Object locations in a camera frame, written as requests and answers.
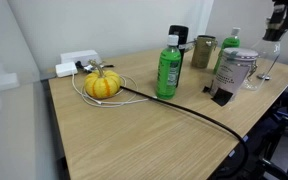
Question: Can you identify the white canister with hinged lid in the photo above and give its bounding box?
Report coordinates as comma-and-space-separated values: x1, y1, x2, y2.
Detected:
210, 47, 260, 101

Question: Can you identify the gold metal canister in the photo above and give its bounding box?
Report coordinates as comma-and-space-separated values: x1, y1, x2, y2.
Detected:
190, 34, 218, 70

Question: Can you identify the glass carafe steel funnel top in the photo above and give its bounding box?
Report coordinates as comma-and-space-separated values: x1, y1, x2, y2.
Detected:
240, 39, 282, 92

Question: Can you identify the round steel stopper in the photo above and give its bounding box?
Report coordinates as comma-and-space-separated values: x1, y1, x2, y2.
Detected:
256, 72, 272, 81

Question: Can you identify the green tea bottle white cap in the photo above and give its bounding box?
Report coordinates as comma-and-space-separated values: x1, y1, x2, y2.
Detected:
212, 27, 242, 75
155, 34, 182, 101

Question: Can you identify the black tape strip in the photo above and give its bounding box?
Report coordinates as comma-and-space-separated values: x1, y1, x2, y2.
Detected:
202, 85, 234, 107

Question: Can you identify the tall black device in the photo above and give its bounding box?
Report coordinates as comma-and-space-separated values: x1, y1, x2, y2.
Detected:
168, 24, 190, 88

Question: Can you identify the small yellow orange pumpkin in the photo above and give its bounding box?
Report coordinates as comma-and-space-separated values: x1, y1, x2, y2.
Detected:
83, 59, 122, 100

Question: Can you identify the black plug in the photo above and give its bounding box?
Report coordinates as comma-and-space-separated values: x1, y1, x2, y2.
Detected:
74, 60, 85, 70

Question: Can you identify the small white power adapter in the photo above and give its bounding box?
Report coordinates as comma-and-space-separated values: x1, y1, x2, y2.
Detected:
54, 61, 79, 78

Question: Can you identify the white partition panel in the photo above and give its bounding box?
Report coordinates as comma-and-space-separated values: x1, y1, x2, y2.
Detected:
0, 0, 60, 180

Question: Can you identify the black metal frame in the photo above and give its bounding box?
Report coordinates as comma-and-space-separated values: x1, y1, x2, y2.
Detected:
213, 71, 288, 180

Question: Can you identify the thick black cable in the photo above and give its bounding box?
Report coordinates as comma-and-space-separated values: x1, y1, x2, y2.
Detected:
119, 85, 250, 178

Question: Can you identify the coiled white cable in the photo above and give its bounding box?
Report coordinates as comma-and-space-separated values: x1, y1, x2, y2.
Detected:
71, 73, 158, 108

